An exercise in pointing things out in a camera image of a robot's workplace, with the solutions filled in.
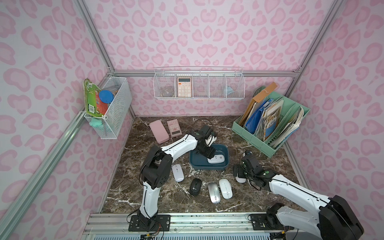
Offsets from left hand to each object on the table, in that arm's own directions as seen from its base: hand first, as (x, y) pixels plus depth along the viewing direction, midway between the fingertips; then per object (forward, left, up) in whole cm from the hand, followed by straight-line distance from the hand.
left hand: (209, 150), depth 92 cm
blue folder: (+16, -28, +6) cm, 33 cm away
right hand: (-11, -17, -2) cm, 20 cm away
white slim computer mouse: (-14, +18, -6) cm, 24 cm away
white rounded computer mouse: (-17, -17, -4) cm, 25 cm away
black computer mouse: (-20, +9, -5) cm, 23 cm away
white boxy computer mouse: (-4, -5, -4) cm, 8 cm away
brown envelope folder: (+19, -25, +21) cm, 38 cm away
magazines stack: (+11, -36, +9) cm, 39 cm away
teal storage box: (-6, +7, -5) cm, 10 cm away
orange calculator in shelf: (+31, +15, +24) cm, 42 cm away
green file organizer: (+16, -47, +19) cm, 53 cm away
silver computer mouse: (-24, -2, -5) cm, 24 cm away
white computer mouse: (-22, -8, -4) cm, 24 cm away
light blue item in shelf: (+35, -14, +19) cm, 42 cm away
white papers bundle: (+6, -47, +19) cm, 51 cm away
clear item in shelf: (+29, +26, +22) cm, 44 cm away
